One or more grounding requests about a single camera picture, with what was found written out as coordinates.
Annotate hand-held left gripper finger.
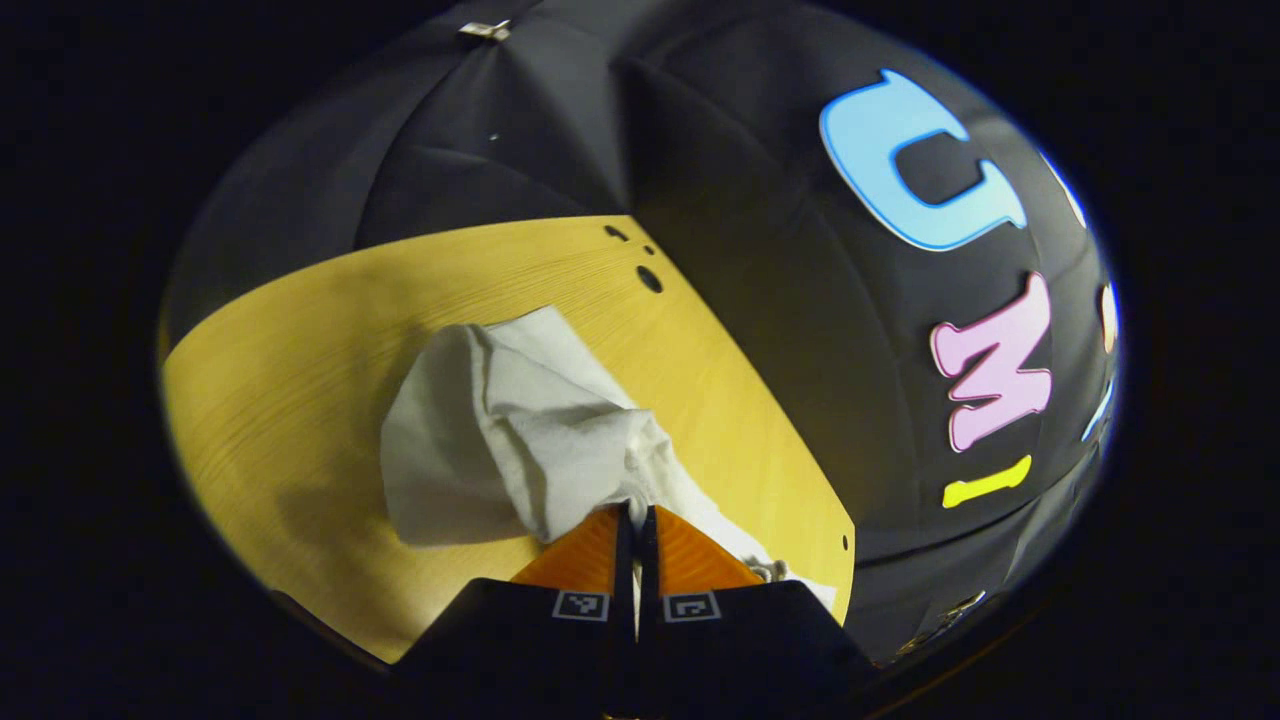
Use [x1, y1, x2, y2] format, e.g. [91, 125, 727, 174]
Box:
[395, 503, 639, 706]
[640, 504, 877, 707]

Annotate white jeans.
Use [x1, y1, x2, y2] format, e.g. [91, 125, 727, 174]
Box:
[380, 305, 839, 613]

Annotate black backdrop cloth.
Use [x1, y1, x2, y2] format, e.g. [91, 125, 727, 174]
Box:
[160, 0, 1119, 666]

